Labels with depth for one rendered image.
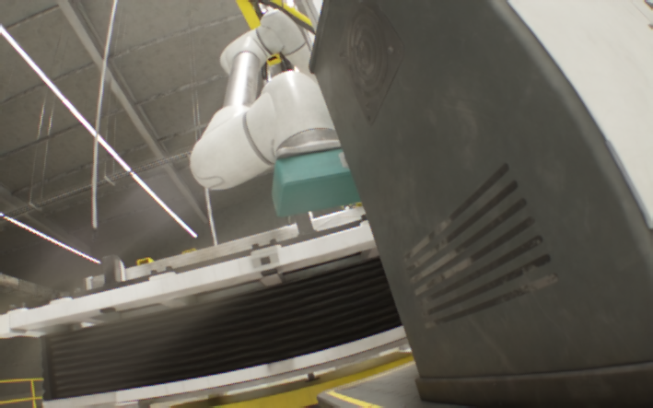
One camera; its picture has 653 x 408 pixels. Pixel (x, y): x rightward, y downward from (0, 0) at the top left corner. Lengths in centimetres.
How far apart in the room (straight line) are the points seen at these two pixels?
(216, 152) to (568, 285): 80
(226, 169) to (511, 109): 75
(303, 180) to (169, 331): 125
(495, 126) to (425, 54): 10
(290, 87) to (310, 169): 22
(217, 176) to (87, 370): 142
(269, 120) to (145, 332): 133
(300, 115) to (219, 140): 22
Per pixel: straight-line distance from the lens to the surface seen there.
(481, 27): 26
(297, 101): 82
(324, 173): 73
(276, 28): 140
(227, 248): 167
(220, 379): 158
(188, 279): 146
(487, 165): 26
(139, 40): 1212
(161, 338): 183
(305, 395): 182
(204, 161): 92
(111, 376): 200
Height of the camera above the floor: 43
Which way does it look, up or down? 22 degrees up
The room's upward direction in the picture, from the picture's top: 18 degrees counter-clockwise
